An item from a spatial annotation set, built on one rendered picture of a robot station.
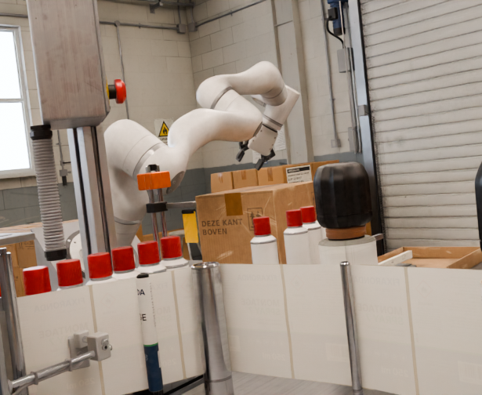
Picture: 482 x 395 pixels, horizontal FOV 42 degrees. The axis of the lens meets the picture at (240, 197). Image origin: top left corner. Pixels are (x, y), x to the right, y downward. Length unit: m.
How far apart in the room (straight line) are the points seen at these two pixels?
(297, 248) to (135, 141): 0.52
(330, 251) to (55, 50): 0.49
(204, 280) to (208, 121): 0.97
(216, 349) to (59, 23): 0.52
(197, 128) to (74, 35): 0.78
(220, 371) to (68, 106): 0.44
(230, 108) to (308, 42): 4.89
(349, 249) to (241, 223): 0.77
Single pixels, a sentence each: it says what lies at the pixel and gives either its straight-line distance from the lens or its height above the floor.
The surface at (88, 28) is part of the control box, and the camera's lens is 0.98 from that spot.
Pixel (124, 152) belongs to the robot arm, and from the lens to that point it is 1.57.
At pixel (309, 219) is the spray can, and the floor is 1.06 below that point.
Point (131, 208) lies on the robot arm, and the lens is 1.64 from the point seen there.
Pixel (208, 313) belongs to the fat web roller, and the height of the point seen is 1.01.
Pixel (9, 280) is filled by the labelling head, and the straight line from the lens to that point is 0.71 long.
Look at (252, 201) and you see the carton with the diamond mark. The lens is 1.61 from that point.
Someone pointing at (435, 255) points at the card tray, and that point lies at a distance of 2.06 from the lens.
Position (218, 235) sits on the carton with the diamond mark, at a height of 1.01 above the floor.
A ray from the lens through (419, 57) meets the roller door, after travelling 5.77.
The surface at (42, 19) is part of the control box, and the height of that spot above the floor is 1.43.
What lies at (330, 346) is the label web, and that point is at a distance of 0.77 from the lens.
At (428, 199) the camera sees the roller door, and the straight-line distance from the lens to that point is 5.75.
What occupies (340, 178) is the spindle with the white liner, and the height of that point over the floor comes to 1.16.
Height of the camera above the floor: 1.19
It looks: 3 degrees down
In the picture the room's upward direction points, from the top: 6 degrees counter-clockwise
